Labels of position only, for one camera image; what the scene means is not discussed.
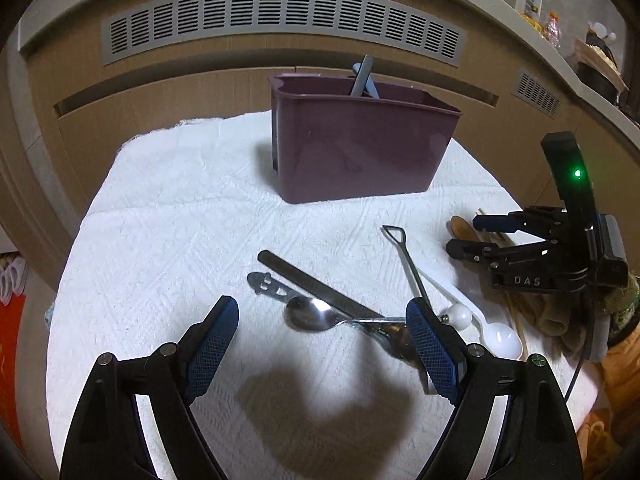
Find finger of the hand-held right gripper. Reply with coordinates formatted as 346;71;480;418
472;206;569;234
445;238;567;274

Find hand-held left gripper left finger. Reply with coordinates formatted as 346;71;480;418
60;296;240;480

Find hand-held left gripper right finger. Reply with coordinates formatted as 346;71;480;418
405;298;584;480

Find wooden spoon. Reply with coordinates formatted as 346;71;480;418
449;215;482;249

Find white round head utensil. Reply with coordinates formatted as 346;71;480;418
439;303;487;336

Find shovel shaped metal spoon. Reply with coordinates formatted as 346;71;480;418
381;225;434;311

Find white plastic spoon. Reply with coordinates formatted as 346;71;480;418
415;265;524;360

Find metal spoon with smiley handle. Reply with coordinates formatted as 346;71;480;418
246;271;422;367

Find wooden chopstick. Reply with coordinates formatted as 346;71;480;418
475;208;527;361

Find plain metal spoon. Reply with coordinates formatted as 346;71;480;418
283;295;409;334

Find metal table knife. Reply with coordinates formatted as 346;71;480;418
257;250;386;321

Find maroon plastic utensil holder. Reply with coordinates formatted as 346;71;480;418
268;73;462;205

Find small grey vent grille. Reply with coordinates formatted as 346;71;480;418
510;67;562;117

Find white textured towel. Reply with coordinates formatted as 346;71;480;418
45;110;601;480

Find black pot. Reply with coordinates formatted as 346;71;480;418
574;35;632;105

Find pink bottle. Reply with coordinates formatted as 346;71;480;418
542;11;564;50

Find red box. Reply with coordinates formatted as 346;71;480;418
0;292;27;453

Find large grey vent grille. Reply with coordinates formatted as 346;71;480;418
101;0;467;67

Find black cable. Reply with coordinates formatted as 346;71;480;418
565;305;602;402

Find pale blue handled utensil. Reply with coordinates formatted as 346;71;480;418
352;63;381;99

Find grey handled utensil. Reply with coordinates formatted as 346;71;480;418
349;54;375;98

